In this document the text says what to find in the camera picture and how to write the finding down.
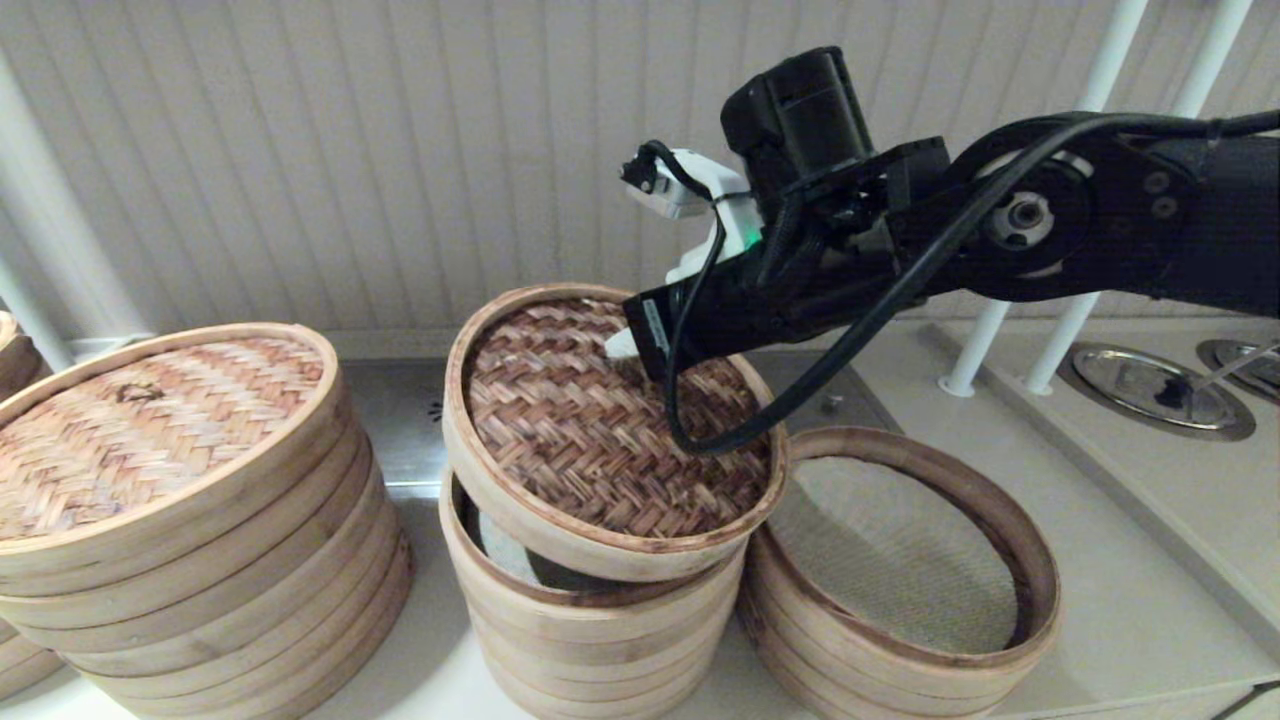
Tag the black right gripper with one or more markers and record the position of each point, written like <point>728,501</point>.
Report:
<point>800,120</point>

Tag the dark woven bamboo lid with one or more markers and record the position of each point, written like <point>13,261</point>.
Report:
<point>560,440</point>

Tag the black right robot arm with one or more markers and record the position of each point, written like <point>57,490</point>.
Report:
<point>1180,230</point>

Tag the pale round steamer liner cloth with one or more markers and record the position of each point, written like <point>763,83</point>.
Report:
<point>510,558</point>

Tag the grey mesh steamer liner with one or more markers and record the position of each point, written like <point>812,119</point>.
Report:
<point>900,560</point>

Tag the wide low bamboo steamer stack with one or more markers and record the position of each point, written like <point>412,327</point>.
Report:
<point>850,685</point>

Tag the large bamboo steamer stack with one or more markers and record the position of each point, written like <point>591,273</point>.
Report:
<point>250,640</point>

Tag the large light woven steamer lid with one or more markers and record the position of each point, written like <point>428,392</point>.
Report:
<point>150,440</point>

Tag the round steel counter lid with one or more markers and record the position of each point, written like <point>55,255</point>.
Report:
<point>1120,380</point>
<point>1215,356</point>

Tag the brown bamboo steamer at edge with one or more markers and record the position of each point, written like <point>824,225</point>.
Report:
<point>15,365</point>

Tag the bamboo steamer stack behind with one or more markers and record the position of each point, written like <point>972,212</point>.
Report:
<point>20,660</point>

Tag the stainless steel steam plate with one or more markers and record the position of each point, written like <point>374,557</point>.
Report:
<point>400,450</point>

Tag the white slanted metal pole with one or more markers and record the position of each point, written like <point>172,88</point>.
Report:
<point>975,350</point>
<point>1065,330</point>

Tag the thick white pipe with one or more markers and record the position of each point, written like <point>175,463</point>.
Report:
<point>60,240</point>

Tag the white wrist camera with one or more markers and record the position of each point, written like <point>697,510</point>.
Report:
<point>700,185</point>

